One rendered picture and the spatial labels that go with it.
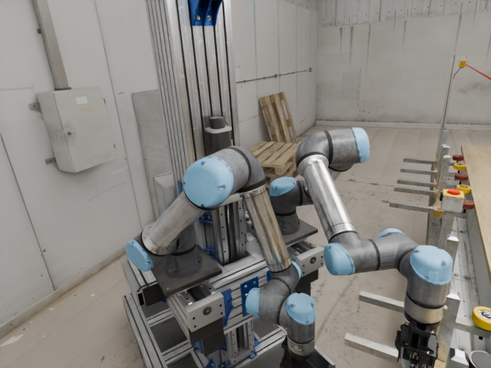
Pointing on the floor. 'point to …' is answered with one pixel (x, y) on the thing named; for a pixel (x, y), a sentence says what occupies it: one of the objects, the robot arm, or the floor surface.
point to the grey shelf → (152, 137)
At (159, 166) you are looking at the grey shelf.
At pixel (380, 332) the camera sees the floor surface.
